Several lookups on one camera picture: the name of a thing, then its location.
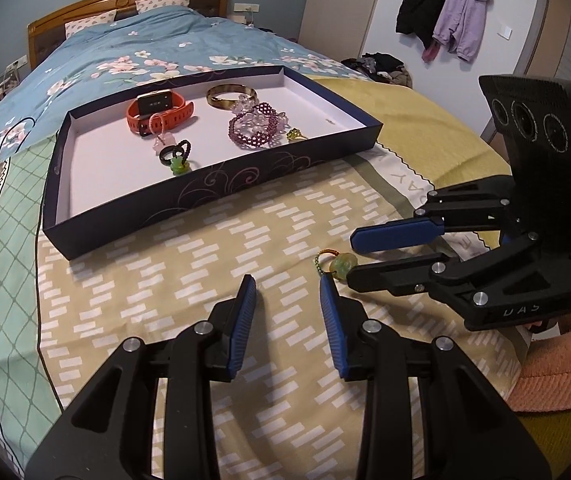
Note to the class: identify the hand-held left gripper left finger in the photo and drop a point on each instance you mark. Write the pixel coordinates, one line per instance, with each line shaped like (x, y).
(243, 332)

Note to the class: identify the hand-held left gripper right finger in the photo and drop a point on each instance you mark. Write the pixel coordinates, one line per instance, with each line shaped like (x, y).
(333, 332)

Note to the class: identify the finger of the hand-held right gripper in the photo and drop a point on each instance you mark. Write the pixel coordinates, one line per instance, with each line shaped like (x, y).
(390, 275)
(395, 235)

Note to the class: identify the yellow-green bead charm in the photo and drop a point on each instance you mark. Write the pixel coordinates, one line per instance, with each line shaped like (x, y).
(295, 134)

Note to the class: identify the navy box with white inside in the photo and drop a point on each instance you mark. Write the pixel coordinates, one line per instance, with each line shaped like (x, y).
(115, 160)

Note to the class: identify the wooden door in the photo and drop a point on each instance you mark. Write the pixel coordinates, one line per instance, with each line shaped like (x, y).
(565, 25)

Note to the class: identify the pile of dark clothes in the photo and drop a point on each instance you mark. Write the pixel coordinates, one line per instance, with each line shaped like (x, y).
(380, 67)

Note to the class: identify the pink garment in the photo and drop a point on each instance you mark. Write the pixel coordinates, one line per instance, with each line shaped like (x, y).
(430, 52)

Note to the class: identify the person's leg in orange trousers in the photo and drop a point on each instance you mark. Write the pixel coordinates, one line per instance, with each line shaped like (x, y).
(560, 375)

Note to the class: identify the purple jacket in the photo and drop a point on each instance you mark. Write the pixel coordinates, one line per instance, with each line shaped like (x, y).
(463, 15)

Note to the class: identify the black jacket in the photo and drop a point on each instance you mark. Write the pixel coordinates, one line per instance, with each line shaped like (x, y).
(423, 5)

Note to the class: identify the orange smartwatch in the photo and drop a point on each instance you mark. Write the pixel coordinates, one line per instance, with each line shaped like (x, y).
(181, 114)

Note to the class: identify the beige wardrobe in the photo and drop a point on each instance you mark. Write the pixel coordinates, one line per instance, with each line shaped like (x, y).
(340, 5)

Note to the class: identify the blue floral duvet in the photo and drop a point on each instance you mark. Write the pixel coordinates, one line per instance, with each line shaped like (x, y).
(165, 45)

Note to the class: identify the dotted white pillow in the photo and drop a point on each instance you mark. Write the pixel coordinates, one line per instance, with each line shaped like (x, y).
(163, 2)
(90, 22)

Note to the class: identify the bedside clutter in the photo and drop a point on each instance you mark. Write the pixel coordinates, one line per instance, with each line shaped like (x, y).
(0, 85)

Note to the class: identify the white light switch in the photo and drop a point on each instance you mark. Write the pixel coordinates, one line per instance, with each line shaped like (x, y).
(504, 31)

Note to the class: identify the white wall outlet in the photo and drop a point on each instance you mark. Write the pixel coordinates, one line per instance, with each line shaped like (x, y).
(245, 7)
(21, 62)

